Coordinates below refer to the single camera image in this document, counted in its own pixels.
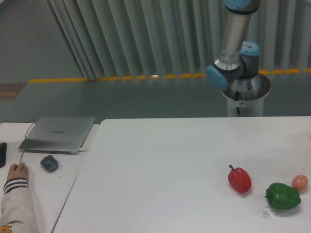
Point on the small clear tape piece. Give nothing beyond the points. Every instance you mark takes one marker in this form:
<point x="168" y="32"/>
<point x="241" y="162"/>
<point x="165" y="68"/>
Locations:
<point x="268" y="214"/>

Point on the red bell pepper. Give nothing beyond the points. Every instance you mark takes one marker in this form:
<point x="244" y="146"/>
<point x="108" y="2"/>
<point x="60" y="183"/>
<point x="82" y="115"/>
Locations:
<point x="239" y="179"/>

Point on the silver closed laptop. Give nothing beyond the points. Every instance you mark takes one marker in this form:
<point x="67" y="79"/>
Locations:
<point x="59" y="135"/>

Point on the cream striped sleeve forearm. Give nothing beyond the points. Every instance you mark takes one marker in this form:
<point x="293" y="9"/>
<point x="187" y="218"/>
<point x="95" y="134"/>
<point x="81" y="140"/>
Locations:
<point x="17" y="208"/>

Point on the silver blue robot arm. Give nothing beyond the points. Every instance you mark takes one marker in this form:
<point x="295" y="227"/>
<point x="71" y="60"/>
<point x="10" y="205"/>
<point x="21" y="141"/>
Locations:
<point x="236" y="58"/>

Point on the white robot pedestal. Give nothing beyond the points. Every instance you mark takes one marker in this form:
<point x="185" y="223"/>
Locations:
<point x="245" y="97"/>

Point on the small black case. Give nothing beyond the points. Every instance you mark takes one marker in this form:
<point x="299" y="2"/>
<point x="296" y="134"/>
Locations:
<point x="49" y="163"/>

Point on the green bell pepper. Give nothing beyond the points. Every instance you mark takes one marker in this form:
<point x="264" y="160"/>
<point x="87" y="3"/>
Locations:
<point x="281" y="196"/>

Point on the person's hand on mouse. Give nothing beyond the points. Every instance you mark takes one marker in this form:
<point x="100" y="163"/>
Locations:
<point x="19" y="171"/>

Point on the brown egg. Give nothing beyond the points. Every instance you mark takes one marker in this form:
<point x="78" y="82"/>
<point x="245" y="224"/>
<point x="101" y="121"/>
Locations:
<point x="300" y="183"/>

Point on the white side table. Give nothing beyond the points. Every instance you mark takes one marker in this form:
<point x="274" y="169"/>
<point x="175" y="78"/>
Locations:
<point x="49" y="190"/>

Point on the white pleated curtain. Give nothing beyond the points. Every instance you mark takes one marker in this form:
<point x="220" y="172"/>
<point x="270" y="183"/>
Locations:
<point x="134" y="38"/>

